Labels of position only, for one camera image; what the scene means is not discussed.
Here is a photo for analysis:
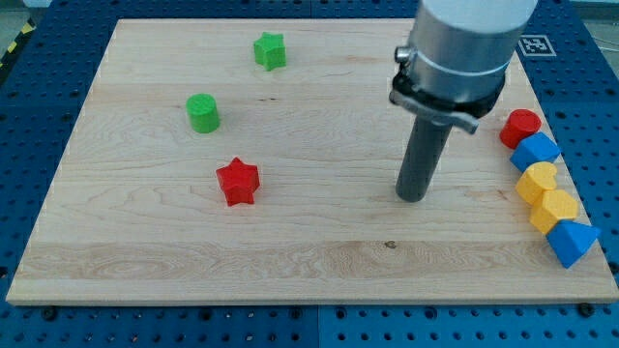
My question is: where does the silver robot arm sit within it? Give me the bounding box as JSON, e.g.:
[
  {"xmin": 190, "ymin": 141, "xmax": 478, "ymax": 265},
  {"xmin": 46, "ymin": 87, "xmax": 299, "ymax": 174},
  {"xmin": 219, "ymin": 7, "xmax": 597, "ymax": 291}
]
[{"xmin": 389, "ymin": 0, "xmax": 538, "ymax": 133}]

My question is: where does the red star block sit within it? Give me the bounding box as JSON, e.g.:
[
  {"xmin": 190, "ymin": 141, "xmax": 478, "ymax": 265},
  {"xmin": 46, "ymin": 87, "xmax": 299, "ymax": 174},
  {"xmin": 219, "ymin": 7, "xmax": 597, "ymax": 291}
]
[{"xmin": 216, "ymin": 157, "xmax": 260, "ymax": 207}]

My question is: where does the green star block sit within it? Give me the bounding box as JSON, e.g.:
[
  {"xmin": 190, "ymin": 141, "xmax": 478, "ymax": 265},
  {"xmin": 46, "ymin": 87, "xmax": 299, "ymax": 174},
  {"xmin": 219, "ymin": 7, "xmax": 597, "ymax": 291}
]
[{"xmin": 253, "ymin": 32, "xmax": 287, "ymax": 72}]

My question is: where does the light wooden board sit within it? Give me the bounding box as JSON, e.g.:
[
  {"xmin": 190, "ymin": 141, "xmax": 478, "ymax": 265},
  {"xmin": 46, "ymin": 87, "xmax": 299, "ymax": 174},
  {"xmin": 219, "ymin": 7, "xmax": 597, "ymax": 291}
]
[{"xmin": 7, "ymin": 19, "xmax": 618, "ymax": 306}]

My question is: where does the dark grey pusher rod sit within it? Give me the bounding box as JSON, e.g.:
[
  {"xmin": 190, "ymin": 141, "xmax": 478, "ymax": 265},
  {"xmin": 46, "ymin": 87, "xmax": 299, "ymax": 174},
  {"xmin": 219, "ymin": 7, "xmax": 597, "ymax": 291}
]
[{"xmin": 396, "ymin": 118, "xmax": 452, "ymax": 202}]

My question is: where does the green cylinder block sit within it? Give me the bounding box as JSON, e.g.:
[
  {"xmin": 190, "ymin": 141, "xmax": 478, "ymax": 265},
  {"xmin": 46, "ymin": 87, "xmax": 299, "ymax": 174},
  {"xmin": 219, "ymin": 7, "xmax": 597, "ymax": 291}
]
[{"xmin": 186, "ymin": 94, "xmax": 220, "ymax": 133}]

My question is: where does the red cylinder block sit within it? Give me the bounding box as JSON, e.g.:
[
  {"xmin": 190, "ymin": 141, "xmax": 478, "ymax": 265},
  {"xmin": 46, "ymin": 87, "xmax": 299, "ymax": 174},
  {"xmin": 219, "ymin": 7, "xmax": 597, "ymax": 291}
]
[{"xmin": 499, "ymin": 108, "xmax": 542, "ymax": 149}]

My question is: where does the yellow heart block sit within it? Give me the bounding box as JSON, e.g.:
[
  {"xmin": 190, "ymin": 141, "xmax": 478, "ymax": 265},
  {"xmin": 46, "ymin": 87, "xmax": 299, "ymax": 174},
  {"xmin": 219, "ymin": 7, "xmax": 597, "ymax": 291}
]
[{"xmin": 515, "ymin": 161, "xmax": 558, "ymax": 205}]

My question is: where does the blue cube block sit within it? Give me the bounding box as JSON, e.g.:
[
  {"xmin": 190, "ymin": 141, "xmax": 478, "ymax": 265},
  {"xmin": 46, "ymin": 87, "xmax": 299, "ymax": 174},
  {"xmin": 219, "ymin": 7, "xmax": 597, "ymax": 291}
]
[{"xmin": 510, "ymin": 132, "xmax": 561, "ymax": 172}]

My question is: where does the yellow hexagon block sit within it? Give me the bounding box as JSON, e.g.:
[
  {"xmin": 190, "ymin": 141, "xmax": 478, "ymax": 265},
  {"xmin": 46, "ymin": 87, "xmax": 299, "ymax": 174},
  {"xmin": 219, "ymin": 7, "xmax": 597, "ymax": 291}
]
[{"xmin": 529, "ymin": 189, "xmax": 579, "ymax": 235}]

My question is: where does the white fiducial marker tag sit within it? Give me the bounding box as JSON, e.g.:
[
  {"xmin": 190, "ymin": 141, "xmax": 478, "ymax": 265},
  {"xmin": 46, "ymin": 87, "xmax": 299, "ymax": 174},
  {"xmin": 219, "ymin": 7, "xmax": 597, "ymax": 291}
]
[{"xmin": 518, "ymin": 35, "xmax": 556, "ymax": 57}]

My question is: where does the blue triangle block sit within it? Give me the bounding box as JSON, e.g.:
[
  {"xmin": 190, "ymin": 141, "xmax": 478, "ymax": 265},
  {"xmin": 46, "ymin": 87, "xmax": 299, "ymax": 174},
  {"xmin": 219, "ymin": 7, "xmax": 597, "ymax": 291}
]
[{"xmin": 546, "ymin": 219, "xmax": 602, "ymax": 269}]

